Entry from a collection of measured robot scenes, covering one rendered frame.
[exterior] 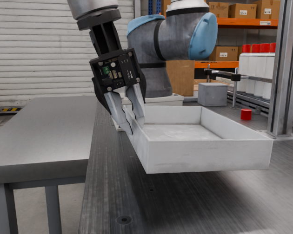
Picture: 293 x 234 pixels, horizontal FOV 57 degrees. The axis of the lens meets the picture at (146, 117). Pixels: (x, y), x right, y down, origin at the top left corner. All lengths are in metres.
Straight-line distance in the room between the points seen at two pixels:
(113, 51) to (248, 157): 0.26
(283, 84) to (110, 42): 0.48
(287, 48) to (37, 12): 4.61
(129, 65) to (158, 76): 0.38
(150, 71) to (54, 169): 0.38
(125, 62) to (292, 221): 0.32
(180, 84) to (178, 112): 0.61
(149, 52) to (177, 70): 0.49
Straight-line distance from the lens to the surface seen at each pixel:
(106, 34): 0.44
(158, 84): 0.79
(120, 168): 0.54
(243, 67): 1.25
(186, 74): 1.28
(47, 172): 0.61
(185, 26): 0.73
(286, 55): 0.77
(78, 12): 0.44
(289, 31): 0.77
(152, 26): 0.79
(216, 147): 0.42
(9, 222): 0.71
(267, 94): 1.10
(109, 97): 0.46
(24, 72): 5.11
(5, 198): 0.68
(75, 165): 0.60
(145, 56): 0.79
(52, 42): 5.03
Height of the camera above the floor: 1.05
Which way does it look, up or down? 13 degrees down
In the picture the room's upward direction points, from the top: straight up
